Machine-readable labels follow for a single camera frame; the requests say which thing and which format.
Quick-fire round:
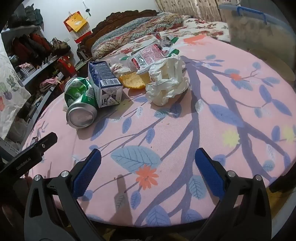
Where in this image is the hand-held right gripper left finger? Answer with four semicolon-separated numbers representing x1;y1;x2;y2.
24;148;104;241

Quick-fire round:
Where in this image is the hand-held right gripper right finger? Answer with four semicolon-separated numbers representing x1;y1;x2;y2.
193;147;271;241

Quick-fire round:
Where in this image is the crushed green soda can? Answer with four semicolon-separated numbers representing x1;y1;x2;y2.
64;77;98;128

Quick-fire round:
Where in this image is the blue milk carton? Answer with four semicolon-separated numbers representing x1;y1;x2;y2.
88;61;123;108

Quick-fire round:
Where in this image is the orange peel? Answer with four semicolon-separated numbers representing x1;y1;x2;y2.
120;72;151;90

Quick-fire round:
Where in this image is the white tissue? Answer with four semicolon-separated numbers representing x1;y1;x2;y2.
145;54;189;106

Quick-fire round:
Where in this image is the small white wrapper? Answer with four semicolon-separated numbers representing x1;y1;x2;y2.
110;63;131;77

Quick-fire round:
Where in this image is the red and white snack wrapper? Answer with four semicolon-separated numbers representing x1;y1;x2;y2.
131;44;168;70

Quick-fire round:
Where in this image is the clear crinkled plastic wrapper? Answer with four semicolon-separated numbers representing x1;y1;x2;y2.
151;32;178;50

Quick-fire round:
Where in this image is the pink leaf printed blanket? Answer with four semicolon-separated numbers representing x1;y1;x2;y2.
23;35;296;229

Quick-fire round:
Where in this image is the white cactus printed cloth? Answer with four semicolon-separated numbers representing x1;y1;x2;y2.
0;37;31;139

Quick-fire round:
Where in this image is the dark red clothes pile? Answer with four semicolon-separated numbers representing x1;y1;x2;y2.
11;32;52;61

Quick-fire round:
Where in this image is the brown handbag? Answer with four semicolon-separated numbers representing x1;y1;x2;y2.
51;38;71;56

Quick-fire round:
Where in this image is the grey shelf rack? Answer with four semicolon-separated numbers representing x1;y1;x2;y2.
0;5;77;149

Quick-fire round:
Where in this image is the white floral bedsheet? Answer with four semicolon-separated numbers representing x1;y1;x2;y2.
104;19;232;61

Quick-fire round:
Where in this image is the floral patterned quilt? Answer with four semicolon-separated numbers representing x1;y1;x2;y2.
91;13;185;58

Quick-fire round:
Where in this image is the clear storage box blue lid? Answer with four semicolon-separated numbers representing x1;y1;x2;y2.
218;3;296;81

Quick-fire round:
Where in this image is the carved wooden headboard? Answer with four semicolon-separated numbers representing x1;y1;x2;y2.
77;9;160;63

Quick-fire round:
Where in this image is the beige leaf patterned curtain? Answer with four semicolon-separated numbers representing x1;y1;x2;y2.
155;0;222;21

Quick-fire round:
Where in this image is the orange and red wall calendar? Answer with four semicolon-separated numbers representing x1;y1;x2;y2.
63;11;89;43

